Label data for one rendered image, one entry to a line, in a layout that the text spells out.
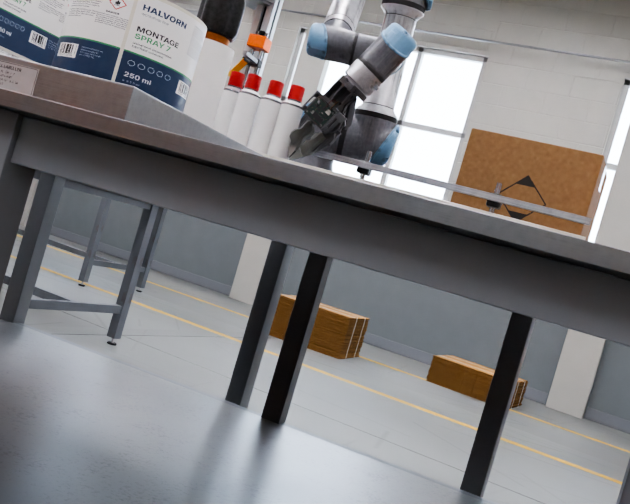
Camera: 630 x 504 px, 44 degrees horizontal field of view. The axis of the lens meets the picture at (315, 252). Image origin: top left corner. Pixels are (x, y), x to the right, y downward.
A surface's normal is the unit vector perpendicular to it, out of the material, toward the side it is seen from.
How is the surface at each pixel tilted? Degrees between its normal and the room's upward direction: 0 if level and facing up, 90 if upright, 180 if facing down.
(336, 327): 90
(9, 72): 90
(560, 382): 90
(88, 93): 90
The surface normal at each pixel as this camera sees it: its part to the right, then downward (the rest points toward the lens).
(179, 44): 0.77, 0.23
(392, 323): -0.40, -0.11
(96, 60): -0.06, 0.00
